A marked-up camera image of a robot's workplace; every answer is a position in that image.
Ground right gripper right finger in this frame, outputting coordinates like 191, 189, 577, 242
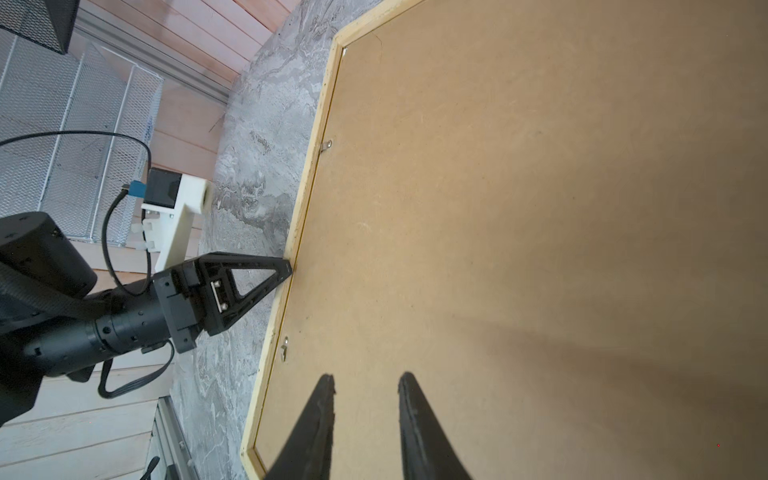
398, 372, 470, 479

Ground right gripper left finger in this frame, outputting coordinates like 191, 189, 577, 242
265, 374, 335, 479

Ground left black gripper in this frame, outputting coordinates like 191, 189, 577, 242
23, 252, 292, 376

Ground wooden picture frame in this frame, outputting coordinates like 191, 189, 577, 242
240, 0, 418, 479

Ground brown backing board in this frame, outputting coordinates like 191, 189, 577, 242
255, 1, 767, 479

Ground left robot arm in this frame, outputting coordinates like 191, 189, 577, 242
1, 212, 292, 423

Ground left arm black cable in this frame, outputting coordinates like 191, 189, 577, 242
0, 129, 178, 401

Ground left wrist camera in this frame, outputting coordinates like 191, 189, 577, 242
128, 167, 214, 272

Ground aluminium rail platform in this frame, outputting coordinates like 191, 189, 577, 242
142, 396, 199, 480

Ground white wire mesh shelf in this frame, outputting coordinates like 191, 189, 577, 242
1, 31, 163, 245

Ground black wire mesh basket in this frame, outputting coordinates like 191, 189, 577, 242
0, 0, 80, 55

